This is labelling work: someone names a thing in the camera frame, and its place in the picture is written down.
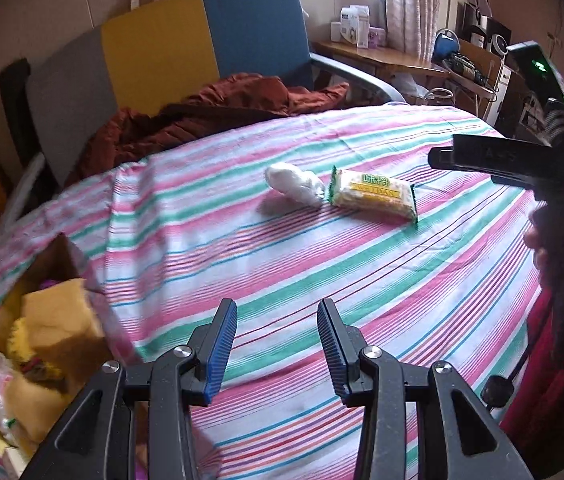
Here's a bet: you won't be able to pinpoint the striped bed quilt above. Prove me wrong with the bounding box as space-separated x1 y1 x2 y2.
0 105 539 479

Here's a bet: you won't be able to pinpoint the wooden side table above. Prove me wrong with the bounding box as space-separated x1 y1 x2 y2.
312 41 450 82

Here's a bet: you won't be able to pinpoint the white plastic bag under table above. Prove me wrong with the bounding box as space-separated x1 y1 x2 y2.
390 73 456 106

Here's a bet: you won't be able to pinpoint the large Weidan cracker pack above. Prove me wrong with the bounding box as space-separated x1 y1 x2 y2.
328 166 419 223

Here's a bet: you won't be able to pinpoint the person's right hand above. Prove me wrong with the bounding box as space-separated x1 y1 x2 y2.
524 205 564 290

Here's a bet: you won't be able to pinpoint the tricolour armchair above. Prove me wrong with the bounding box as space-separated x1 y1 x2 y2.
0 0 402 232

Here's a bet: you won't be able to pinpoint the red gold gift box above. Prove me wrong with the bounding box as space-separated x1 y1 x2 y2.
0 234 140 479

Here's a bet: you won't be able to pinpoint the pink small toy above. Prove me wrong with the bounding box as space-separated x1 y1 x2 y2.
0 352 14 392

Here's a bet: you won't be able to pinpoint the rust red jacket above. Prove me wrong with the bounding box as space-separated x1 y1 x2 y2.
64 73 350 188

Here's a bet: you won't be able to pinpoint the white boxes on table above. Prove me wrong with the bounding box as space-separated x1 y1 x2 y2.
331 4 370 49

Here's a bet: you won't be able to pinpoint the yellow knitted sock roll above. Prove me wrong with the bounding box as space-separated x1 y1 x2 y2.
6 316 67 391

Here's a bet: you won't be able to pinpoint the red blanket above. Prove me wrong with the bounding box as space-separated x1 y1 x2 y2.
500 292 564 476

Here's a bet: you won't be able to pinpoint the white plastic bag ball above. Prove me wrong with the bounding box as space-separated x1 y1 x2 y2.
265 162 325 208

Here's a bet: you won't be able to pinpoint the beige medicine box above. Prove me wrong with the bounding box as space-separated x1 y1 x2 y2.
2 446 28 480

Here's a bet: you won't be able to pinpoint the pink box on table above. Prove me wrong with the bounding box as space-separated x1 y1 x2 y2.
368 26 387 49

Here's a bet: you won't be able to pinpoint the pink curtain right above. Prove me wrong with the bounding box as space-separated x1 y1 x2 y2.
384 0 440 60

